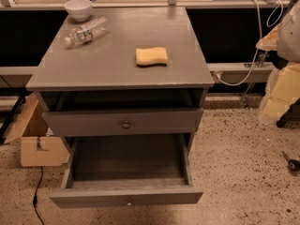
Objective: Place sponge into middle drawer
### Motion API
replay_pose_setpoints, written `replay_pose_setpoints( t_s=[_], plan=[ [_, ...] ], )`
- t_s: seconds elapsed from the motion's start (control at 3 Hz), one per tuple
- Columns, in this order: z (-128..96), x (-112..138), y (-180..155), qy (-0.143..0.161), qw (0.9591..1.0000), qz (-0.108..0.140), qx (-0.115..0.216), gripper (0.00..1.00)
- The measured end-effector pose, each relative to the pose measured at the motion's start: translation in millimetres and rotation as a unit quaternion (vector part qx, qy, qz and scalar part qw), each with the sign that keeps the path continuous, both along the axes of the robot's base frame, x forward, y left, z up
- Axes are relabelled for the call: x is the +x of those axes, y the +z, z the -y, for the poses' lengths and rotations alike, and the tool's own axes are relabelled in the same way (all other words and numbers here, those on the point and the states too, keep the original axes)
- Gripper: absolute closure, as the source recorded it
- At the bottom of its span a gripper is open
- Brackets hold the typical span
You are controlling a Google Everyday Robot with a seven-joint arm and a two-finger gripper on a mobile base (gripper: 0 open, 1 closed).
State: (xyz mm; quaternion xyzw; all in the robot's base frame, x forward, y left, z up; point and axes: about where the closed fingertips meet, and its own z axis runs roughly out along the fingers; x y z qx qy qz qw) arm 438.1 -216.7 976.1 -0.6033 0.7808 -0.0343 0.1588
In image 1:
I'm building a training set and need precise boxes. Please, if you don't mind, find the white ceramic bowl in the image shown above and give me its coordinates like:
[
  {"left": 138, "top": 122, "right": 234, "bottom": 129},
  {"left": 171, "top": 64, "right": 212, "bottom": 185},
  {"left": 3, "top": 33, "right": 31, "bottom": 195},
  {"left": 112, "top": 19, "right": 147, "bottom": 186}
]
[{"left": 64, "top": 0, "right": 92, "bottom": 22}]

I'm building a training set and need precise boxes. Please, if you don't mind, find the clear plastic water bottle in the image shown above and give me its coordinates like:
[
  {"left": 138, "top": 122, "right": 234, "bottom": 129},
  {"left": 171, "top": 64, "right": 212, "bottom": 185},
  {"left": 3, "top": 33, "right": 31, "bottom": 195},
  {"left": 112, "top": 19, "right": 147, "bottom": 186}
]
[{"left": 64, "top": 17, "right": 107, "bottom": 46}]

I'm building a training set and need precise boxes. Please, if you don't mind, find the open grey drawer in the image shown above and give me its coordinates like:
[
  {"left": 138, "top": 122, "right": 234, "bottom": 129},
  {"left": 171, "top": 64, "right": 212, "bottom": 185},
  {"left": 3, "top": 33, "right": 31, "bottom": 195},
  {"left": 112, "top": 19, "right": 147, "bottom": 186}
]
[{"left": 51, "top": 134, "right": 203, "bottom": 208}]

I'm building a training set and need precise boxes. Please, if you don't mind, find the black caster wheel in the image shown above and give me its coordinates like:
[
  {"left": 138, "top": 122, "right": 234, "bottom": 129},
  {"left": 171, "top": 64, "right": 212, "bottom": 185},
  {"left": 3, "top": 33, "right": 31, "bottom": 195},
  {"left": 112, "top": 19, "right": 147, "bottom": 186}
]
[{"left": 282, "top": 152, "right": 300, "bottom": 172}]

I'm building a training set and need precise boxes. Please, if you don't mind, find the yellow sponge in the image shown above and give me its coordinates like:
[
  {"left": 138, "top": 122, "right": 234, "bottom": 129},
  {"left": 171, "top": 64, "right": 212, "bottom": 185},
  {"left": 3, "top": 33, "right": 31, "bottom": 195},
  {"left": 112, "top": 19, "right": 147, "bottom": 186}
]
[{"left": 136, "top": 47, "right": 168, "bottom": 66}]

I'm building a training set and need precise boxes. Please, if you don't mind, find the closed grey drawer with knob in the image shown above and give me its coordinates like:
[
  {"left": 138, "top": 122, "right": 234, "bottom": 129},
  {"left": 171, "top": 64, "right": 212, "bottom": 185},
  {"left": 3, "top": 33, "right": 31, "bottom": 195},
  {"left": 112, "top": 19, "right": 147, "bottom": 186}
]
[{"left": 43, "top": 109, "right": 203, "bottom": 137}]

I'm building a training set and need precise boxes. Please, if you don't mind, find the grey wooden drawer cabinet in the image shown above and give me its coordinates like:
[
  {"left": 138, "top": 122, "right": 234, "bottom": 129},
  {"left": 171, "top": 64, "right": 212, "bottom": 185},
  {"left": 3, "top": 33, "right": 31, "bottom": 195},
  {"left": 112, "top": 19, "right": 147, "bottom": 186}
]
[{"left": 25, "top": 6, "right": 215, "bottom": 209}]

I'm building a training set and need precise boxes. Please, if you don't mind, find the white cable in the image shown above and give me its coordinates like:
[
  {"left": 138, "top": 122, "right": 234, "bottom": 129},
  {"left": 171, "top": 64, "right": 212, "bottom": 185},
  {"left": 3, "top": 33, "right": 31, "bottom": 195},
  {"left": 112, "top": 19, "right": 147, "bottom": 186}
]
[{"left": 214, "top": 0, "right": 284, "bottom": 87}]

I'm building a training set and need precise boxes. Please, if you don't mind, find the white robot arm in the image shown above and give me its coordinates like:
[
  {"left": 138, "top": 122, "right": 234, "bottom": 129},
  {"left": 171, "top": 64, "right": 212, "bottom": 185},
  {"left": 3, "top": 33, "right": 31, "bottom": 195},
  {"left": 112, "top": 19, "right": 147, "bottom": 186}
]
[{"left": 277, "top": 1, "right": 300, "bottom": 63}]

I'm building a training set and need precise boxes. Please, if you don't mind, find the grey metal rail frame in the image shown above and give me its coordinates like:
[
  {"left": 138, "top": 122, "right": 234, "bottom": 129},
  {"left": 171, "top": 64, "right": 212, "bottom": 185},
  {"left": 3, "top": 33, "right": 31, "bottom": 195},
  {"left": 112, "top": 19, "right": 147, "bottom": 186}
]
[{"left": 0, "top": 0, "right": 300, "bottom": 89}]

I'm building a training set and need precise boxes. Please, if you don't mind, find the black floor cable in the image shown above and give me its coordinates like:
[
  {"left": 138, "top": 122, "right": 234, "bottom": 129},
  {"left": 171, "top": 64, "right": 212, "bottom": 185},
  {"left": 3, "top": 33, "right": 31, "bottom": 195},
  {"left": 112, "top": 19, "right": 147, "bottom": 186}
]
[{"left": 32, "top": 166, "right": 45, "bottom": 225}]

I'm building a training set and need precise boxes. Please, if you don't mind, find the cardboard box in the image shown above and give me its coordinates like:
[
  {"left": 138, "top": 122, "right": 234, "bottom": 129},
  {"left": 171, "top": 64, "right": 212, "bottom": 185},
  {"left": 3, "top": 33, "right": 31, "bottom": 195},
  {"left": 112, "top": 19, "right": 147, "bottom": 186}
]
[{"left": 5, "top": 94, "right": 69, "bottom": 167}]

